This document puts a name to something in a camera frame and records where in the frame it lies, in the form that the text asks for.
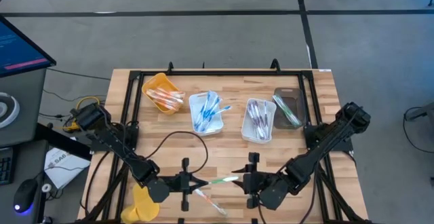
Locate black desk leg bar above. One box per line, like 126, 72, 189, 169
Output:
33, 123, 93, 161

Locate yellow tool on floor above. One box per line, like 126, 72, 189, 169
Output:
62, 120, 81, 133

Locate purple toothbrush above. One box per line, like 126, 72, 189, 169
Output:
254, 113, 271, 141
249, 101, 265, 135
247, 110, 262, 136
246, 100, 258, 122
262, 100, 271, 133
251, 108, 269, 140
252, 100, 264, 125
257, 107, 271, 139
246, 102, 262, 130

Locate thick black hanging cable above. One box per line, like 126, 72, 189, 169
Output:
79, 150, 111, 217

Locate yellow and black cable bundle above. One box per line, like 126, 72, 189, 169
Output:
39, 88, 102, 120

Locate grey translucent plastic bin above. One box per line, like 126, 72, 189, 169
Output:
273, 87, 307, 130

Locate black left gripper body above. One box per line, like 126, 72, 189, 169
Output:
167, 157, 197, 213

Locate black keyboard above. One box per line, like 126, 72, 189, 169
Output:
0, 146, 15, 187

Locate grey side desk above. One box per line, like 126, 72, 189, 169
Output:
0, 68, 48, 224

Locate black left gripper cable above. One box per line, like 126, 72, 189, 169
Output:
145, 130, 210, 176

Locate yellow cloth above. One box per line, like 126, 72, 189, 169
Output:
120, 182, 160, 224

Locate black computer mouse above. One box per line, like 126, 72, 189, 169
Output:
13, 178, 39, 214

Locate black floor cable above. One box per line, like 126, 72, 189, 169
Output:
46, 67, 112, 81
402, 106, 434, 155

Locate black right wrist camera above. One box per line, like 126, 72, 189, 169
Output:
259, 179, 292, 212

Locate white round device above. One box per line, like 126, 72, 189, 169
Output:
0, 92, 21, 130

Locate computer monitor blue screen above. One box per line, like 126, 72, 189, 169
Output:
0, 15, 57, 79

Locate white printed paper sheet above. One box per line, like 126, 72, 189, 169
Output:
43, 147, 92, 190

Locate yellow plastic bin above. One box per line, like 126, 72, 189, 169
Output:
141, 73, 186, 115

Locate white plastic bin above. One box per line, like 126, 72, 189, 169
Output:
188, 91, 225, 136
241, 97, 277, 145

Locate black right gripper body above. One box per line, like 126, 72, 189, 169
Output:
243, 151, 278, 210

